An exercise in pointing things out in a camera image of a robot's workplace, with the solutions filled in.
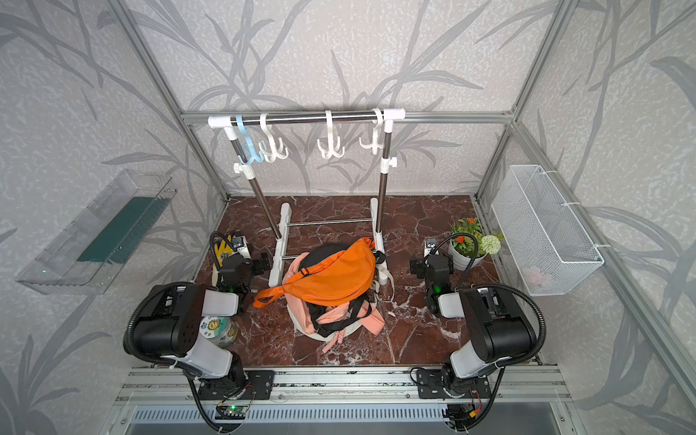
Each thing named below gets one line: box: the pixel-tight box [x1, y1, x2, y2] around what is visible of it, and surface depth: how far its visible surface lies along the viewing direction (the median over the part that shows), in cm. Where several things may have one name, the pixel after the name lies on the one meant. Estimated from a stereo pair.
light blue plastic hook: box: [235, 115, 266, 165], surface depth 71 cm
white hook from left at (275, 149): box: [259, 112, 289, 163], surface depth 71 cm
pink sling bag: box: [282, 252, 387, 354], surface depth 82 cm
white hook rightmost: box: [358, 107, 385, 155], surface depth 68 cm
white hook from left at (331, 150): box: [317, 109, 346, 160], surface depth 72 cm
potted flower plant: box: [447, 217, 503, 271], surface depth 89 cm
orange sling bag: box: [252, 237, 377, 309], surface depth 86 cm
